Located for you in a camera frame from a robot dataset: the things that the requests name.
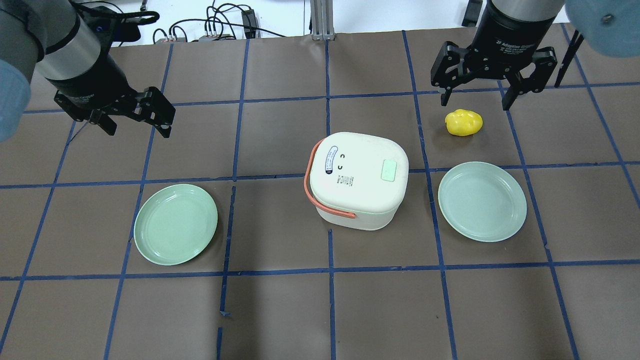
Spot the green plate far from potato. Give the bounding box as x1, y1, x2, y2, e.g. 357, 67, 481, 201
133, 183, 218, 266

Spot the black cables bundle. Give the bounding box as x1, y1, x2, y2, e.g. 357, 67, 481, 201
152, 0, 301, 45

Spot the black gripper body other side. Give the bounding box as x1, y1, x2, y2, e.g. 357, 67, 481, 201
50, 20, 137, 117

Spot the yellow toy potato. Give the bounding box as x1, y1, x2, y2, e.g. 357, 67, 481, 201
445, 109, 483, 137

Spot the white rice cooker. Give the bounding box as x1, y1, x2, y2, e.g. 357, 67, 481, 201
302, 132, 409, 231

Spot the green plate near potato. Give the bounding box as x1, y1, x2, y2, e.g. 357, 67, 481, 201
438, 161, 528, 243

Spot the black gripper body potato side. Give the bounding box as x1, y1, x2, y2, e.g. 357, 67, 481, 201
454, 0, 558, 83

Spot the aluminium frame post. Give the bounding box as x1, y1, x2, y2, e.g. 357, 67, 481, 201
310, 0, 336, 41

